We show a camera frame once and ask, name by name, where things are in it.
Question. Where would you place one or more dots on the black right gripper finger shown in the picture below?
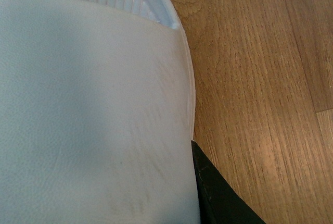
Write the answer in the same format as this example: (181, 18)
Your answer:
(218, 202)

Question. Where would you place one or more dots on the light blue slide sandal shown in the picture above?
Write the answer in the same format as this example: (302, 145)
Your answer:
(97, 113)

